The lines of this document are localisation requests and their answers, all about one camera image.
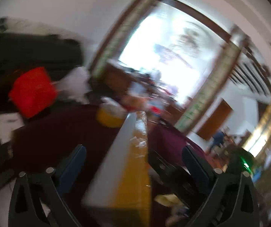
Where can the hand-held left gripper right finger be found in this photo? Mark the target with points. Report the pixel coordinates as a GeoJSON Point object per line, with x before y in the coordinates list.
{"type": "Point", "coordinates": [194, 167]}

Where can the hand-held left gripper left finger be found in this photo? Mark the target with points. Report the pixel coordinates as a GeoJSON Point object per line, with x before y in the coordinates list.
{"type": "Point", "coordinates": [71, 167]}

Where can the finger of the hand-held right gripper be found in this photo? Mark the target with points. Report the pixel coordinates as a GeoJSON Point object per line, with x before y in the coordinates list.
{"type": "Point", "coordinates": [166, 170]}

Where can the yellow tray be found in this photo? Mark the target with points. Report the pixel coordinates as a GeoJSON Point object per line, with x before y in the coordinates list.
{"type": "Point", "coordinates": [133, 182]}

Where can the maroon tablecloth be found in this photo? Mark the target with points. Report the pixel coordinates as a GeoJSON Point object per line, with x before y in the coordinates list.
{"type": "Point", "coordinates": [55, 132]}

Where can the brown wooden door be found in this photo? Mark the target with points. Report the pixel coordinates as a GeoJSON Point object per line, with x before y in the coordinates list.
{"type": "Point", "coordinates": [214, 120]}

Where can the yellow tape roll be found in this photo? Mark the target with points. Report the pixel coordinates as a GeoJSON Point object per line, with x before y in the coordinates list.
{"type": "Point", "coordinates": [109, 118]}

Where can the white plastic bag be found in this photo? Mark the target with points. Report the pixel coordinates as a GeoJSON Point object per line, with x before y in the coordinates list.
{"type": "Point", "coordinates": [75, 85]}

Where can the red bag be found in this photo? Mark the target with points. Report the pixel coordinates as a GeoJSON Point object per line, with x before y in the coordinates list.
{"type": "Point", "coordinates": [32, 92]}

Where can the wooden window cabinet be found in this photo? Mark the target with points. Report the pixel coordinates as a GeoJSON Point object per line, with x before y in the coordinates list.
{"type": "Point", "coordinates": [118, 80]}

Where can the black sofa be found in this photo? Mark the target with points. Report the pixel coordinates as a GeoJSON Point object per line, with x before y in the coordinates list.
{"type": "Point", "coordinates": [19, 49]}

